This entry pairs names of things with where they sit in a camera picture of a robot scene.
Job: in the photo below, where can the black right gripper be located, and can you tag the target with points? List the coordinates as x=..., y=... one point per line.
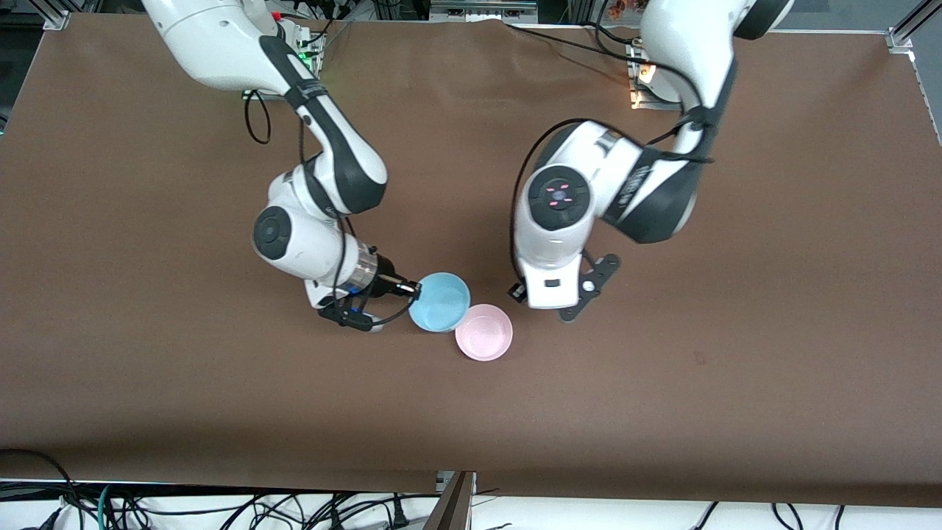
x=384, y=284

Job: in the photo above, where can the light blue plastic bowl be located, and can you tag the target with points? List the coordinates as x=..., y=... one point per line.
x=440, y=302

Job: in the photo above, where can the pink plastic bowl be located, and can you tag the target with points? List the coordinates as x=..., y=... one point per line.
x=483, y=333

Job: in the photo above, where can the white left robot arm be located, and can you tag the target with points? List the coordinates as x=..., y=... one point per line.
x=684, y=44

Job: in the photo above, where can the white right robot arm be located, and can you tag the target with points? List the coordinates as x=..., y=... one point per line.
x=221, y=37

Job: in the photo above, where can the brown wooden table beam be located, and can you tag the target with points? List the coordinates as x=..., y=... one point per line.
x=450, y=508

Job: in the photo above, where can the grey metal box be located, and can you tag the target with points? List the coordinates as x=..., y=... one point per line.
x=482, y=9

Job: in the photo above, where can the aluminium frame profile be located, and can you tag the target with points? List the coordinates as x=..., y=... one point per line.
x=904, y=33
x=57, y=16

